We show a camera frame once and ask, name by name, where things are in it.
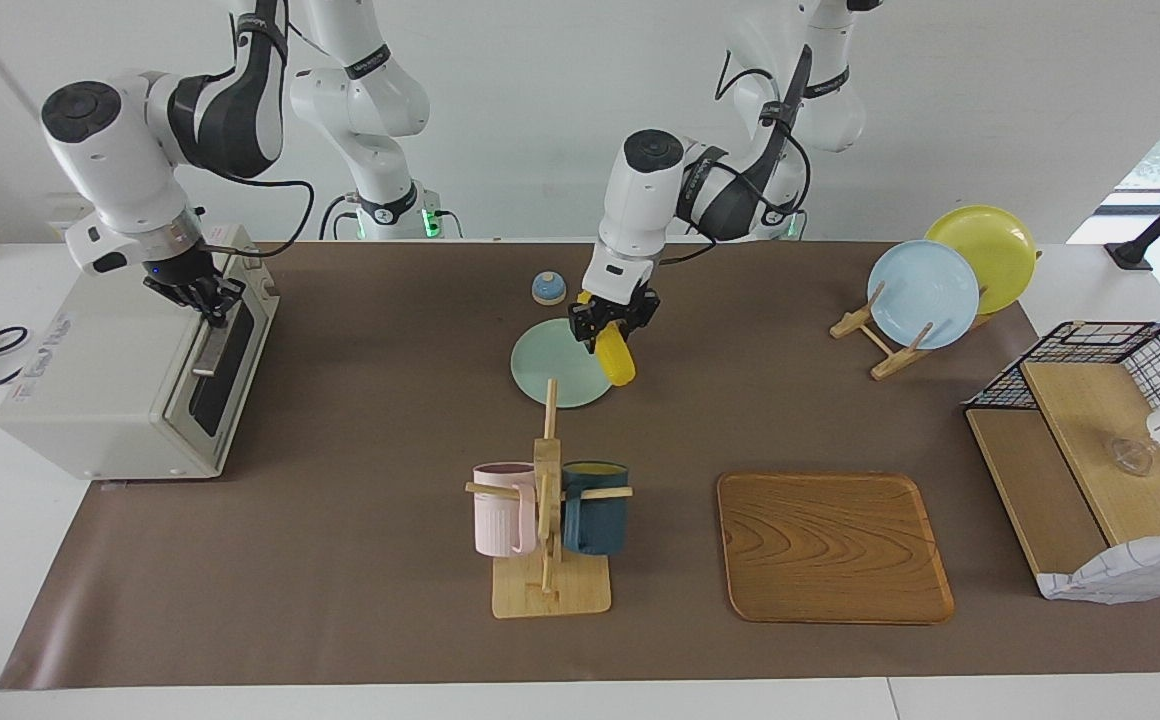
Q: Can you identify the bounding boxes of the yellow corn cob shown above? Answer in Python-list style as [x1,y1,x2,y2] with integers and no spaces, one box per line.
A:
[594,320,637,388]

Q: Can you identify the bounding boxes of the pale green plate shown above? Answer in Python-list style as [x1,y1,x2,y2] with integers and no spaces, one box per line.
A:
[510,318,621,411]

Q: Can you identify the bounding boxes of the beige toaster oven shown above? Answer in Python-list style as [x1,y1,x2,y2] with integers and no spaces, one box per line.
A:
[0,222,281,483]

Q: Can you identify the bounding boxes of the dark blue mug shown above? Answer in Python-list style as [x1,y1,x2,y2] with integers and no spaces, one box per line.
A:
[560,460,631,557]

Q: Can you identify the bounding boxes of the pink mug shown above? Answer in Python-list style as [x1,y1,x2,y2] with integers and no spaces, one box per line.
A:
[471,462,539,558]

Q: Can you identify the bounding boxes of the brown table mat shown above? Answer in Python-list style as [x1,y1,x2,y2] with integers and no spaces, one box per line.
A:
[0,240,1160,691]

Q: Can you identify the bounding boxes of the wooden plate rack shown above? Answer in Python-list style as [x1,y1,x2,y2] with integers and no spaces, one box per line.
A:
[829,250,1044,382]

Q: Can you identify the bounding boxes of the wooden mug tree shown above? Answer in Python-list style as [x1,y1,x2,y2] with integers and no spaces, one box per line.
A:
[465,378,634,619]

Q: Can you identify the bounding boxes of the light blue plate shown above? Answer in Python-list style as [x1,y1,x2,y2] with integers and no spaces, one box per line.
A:
[867,240,981,351]

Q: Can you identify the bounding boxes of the brown wooden tray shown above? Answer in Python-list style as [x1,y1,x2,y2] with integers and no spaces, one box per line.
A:
[717,472,956,626]

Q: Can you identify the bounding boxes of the yellow plate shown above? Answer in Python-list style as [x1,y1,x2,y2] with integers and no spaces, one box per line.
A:
[925,205,1039,316]

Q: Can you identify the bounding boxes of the clear glass cup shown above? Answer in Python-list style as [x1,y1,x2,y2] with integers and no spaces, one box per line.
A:
[1105,435,1156,478]

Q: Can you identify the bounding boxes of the white checked cloth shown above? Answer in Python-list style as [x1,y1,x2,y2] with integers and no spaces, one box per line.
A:
[1037,527,1160,605]

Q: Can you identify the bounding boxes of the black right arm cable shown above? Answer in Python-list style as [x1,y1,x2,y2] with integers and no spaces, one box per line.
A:
[195,165,317,261]

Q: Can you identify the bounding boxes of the white wall outlet box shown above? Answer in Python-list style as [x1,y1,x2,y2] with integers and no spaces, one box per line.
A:
[45,195,101,243]

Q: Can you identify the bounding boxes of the black wire wooden shelf rack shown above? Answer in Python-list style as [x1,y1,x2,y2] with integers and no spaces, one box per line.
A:
[962,320,1160,601]

